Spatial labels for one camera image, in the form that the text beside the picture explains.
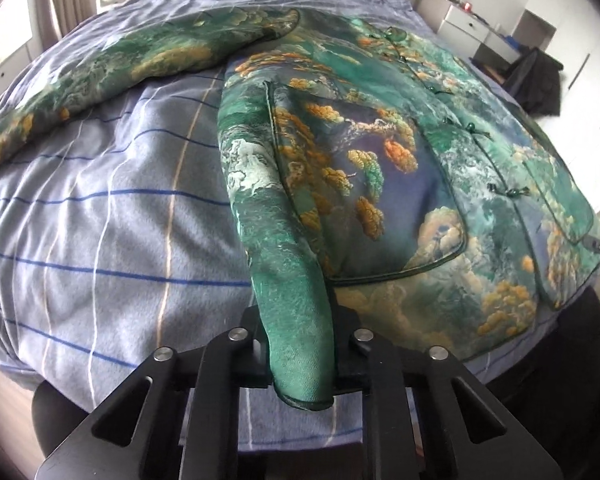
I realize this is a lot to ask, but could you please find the green patterned silk jacket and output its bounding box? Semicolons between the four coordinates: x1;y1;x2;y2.
0;6;600;410

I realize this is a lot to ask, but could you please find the blue checked duvet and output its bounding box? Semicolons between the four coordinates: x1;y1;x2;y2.
0;0;527;453

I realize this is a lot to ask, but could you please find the black coat on chair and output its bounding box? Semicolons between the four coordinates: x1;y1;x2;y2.
502;48;564;117

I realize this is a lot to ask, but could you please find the wooden chair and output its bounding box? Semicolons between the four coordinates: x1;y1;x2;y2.
471;44;520;84

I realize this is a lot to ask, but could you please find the white wardrobe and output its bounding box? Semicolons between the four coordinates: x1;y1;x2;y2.
526;0;600;212

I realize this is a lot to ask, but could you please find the white grey desk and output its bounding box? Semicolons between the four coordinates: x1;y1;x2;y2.
414;0;520;68

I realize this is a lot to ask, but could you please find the white window cabinet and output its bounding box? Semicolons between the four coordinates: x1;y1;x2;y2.
0;42;31;96

